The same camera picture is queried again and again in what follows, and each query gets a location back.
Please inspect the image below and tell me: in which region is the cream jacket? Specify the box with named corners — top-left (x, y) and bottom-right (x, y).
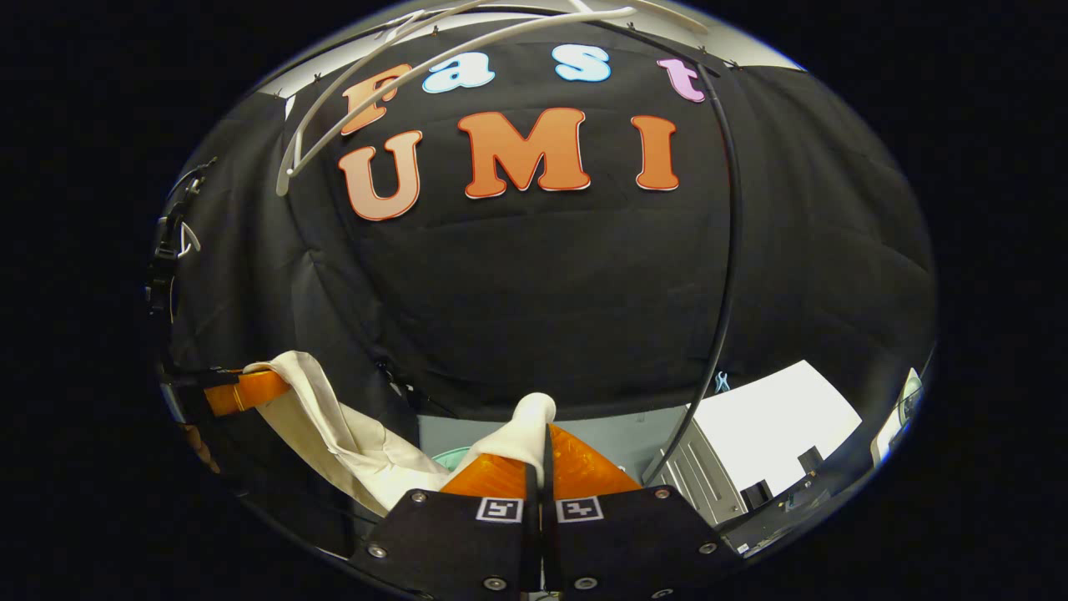
top-left (242, 351), bottom-right (557, 514)

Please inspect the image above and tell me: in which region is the black backdrop cloth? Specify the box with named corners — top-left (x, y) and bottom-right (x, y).
top-left (154, 33), bottom-right (940, 560)

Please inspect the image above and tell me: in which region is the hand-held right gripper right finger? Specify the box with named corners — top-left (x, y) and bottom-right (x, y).
top-left (544, 424), bottom-right (740, 601)

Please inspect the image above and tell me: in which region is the white clothes hanger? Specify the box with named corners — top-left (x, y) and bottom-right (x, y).
top-left (275, 0), bottom-right (710, 198)

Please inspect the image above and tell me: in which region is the grey metal base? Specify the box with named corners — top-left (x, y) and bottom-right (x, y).
top-left (651, 417), bottom-right (748, 528)

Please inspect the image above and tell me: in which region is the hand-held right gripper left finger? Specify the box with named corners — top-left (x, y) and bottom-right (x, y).
top-left (350, 453), bottom-right (542, 601)

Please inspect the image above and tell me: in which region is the black clothes rail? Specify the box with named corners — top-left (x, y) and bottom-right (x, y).
top-left (367, 4), bottom-right (745, 487)

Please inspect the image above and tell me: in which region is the white paper sheet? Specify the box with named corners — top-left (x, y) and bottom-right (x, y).
top-left (693, 361), bottom-right (863, 498)

